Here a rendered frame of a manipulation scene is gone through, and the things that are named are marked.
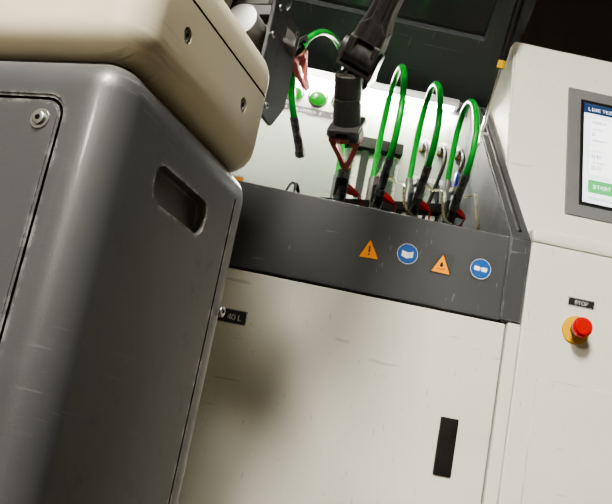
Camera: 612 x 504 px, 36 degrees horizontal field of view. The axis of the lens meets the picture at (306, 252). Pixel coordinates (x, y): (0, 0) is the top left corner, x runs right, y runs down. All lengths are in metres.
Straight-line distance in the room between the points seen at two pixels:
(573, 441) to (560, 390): 0.09
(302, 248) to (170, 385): 0.96
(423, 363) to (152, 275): 1.03
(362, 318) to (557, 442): 0.40
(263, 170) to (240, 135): 1.46
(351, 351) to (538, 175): 0.68
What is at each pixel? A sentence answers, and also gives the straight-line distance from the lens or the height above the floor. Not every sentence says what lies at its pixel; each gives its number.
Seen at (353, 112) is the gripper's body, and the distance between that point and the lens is 1.91.
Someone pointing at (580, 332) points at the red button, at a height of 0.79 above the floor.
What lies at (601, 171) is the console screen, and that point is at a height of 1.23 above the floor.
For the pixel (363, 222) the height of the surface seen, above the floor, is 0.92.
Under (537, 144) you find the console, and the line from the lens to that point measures 2.17.
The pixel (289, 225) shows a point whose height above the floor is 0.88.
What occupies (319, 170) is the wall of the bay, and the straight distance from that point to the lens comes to 2.30.
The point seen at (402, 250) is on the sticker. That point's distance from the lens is 1.71.
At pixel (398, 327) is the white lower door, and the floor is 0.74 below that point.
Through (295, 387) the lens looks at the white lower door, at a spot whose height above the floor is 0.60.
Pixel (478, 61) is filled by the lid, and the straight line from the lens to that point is 2.39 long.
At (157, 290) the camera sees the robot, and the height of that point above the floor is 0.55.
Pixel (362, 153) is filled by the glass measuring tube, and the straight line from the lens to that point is 2.30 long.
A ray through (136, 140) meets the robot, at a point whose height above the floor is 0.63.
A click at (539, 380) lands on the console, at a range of 1.73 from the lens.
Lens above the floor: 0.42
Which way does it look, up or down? 15 degrees up
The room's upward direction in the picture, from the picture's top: 11 degrees clockwise
